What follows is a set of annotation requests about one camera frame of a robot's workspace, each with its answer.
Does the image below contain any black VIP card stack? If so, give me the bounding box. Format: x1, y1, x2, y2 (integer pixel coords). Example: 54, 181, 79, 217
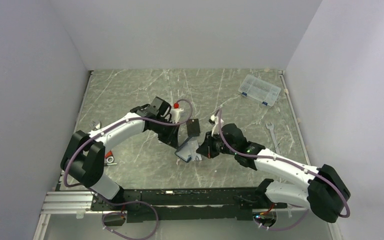
186, 118, 201, 137

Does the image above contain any red utility knife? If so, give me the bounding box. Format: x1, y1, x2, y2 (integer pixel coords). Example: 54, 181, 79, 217
104, 150, 115, 164

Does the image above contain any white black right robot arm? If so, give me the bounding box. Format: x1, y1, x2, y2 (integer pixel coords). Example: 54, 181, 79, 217
196, 123, 351, 223

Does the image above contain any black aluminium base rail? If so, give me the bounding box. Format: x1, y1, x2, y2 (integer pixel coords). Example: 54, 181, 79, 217
41, 187, 287, 223

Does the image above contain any clear plastic organizer box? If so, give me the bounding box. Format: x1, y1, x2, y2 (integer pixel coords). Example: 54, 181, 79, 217
238, 74, 281, 107

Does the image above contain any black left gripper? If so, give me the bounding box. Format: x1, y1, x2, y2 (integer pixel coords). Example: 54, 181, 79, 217
150, 117, 180, 149

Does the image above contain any silver open-end wrench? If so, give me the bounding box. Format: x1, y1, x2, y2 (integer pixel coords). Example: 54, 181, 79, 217
265, 122, 281, 155

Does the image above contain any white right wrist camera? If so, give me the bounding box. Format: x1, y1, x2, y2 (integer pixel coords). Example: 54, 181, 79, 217
209, 114, 224, 137

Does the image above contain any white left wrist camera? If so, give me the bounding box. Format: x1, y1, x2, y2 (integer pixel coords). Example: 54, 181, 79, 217
169, 102, 184, 124

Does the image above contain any blue leather card holder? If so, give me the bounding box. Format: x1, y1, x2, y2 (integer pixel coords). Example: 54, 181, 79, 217
174, 137, 199, 163

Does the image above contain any silver VIP card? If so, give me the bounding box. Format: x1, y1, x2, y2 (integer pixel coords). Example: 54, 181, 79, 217
191, 154, 203, 161

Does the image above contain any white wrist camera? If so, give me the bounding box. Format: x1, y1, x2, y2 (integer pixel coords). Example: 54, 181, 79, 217
169, 102, 184, 124
209, 114, 224, 137

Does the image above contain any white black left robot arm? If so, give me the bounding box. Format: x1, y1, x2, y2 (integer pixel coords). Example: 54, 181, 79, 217
60, 96, 182, 210

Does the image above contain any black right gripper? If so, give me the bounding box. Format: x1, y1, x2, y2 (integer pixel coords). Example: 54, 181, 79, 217
196, 129, 237, 159

